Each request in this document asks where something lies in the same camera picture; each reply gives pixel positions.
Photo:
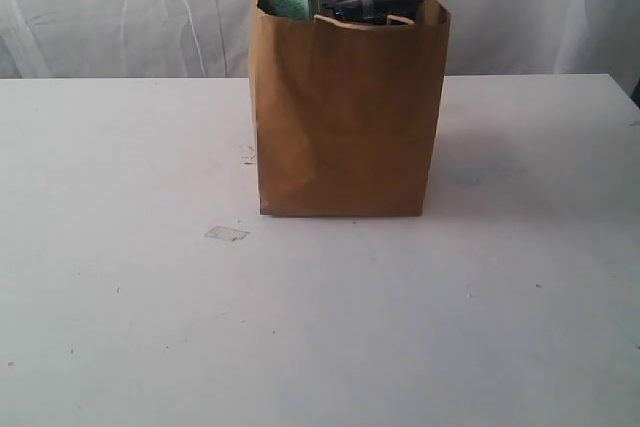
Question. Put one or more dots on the white backdrop curtain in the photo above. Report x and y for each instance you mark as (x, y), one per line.
(209, 38)

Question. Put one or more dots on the clear plastic tape scrap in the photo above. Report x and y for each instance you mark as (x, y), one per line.
(226, 234)

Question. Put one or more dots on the brown paper bag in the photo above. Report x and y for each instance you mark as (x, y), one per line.
(345, 114)

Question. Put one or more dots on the noodle pack black ends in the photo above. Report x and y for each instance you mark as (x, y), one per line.
(374, 12)

